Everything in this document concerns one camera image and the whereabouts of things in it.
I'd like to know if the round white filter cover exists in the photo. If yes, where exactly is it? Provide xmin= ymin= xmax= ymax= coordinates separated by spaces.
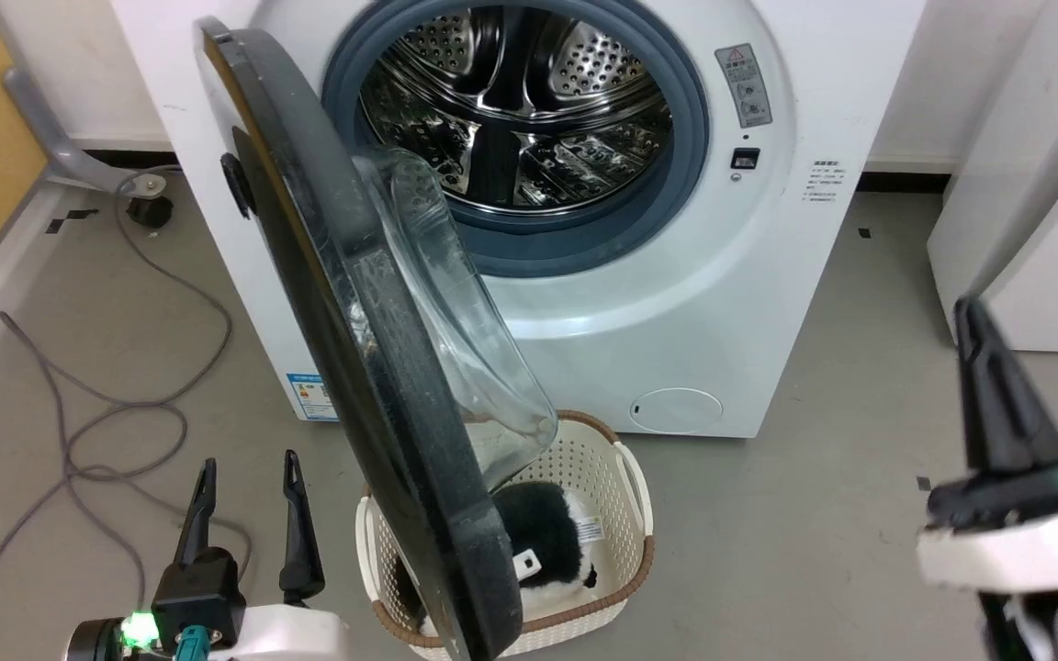
xmin=630 ymin=387 xmax=726 ymax=435

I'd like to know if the blue energy label sticker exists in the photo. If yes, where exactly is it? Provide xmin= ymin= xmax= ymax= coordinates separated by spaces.
xmin=287 ymin=372 xmax=340 ymax=422

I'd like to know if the black round washer door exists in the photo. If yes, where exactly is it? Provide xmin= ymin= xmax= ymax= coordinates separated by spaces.
xmin=194 ymin=17 xmax=559 ymax=661

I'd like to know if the white appliance cabinet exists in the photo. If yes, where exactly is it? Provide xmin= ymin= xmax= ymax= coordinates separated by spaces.
xmin=928 ymin=0 xmax=1058 ymax=355

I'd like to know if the grey drain hose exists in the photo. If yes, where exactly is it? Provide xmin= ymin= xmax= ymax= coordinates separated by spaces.
xmin=4 ymin=66 xmax=167 ymax=196

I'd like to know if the cream plastic laundry basket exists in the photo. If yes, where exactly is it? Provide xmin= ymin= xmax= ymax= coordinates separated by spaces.
xmin=355 ymin=410 xmax=657 ymax=660

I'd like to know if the white front-load washing machine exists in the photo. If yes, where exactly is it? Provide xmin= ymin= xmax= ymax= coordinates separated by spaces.
xmin=109 ymin=0 xmax=927 ymax=440

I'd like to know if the stainless steel washer drum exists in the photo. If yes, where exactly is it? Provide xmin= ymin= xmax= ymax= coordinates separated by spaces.
xmin=359 ymin=5 xmax=674 ymax=217

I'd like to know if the black round floor plug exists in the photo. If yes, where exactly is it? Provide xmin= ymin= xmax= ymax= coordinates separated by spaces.
xmin=127 ymin=196 xmax=174 ymax=230

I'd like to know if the black and white plush toy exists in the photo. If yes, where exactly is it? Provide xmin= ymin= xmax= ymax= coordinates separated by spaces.
xmin=400 ymin=482 xmax=600 ymax=636

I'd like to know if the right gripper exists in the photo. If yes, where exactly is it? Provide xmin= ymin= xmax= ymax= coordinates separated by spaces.
xmin=916 ymin=296 xmax=1058 ymax=595

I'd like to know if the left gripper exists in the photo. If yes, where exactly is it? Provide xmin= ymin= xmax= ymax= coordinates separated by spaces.
xmin=68 ymin=449 xmax=352 ymax=661

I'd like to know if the grey rubber door gasket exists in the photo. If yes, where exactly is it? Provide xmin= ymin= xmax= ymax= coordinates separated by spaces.
xmin=322 ymin=0 xmax=710 ymax=279

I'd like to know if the grey warning sticker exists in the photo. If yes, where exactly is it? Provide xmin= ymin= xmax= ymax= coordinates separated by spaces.
xmin=715 ymin=43 xmax=774 ymax=129

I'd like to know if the grey floor cable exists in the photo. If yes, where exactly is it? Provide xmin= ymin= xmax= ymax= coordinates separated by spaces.
xmin=0 ymin=174 xmax=254 ymax=661

